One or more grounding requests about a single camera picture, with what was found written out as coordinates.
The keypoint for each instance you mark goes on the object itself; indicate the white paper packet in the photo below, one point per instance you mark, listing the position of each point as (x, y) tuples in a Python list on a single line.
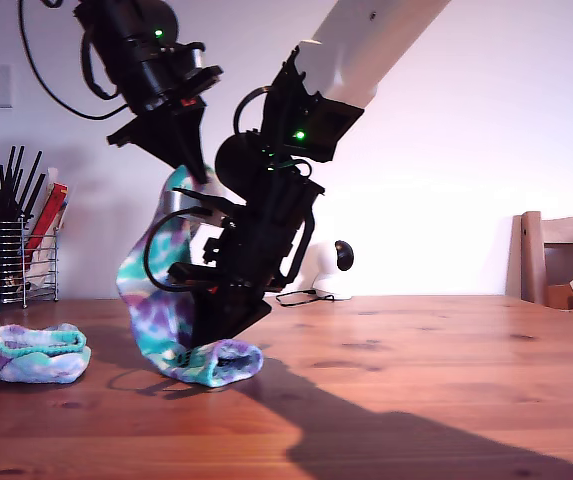
[(41, 267)]

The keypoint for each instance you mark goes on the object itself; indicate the brown cardboard box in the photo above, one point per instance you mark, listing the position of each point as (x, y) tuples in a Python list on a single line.
[(558, 296)]

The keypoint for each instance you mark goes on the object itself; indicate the wooden chair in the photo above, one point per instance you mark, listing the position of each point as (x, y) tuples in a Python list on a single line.
[(528, 257)]

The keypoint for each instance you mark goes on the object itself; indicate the red and yellow paper packet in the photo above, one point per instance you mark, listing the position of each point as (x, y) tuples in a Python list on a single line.
[(50, 207)]

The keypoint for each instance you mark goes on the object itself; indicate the tie-dye Hugging Face sock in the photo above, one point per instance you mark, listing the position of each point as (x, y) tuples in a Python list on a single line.
[(41, 367), (166, 315)]

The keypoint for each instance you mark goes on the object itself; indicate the white round security camera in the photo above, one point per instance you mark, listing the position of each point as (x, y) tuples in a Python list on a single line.
[(326, 270)]

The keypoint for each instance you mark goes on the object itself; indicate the black chopstick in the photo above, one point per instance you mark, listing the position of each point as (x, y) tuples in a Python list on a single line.
[(28, 184), (6, 170), (34, 196), (15, 170)]

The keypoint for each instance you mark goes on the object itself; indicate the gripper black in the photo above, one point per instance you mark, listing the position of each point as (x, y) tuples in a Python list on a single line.
[(261, 260), (156, 95)]

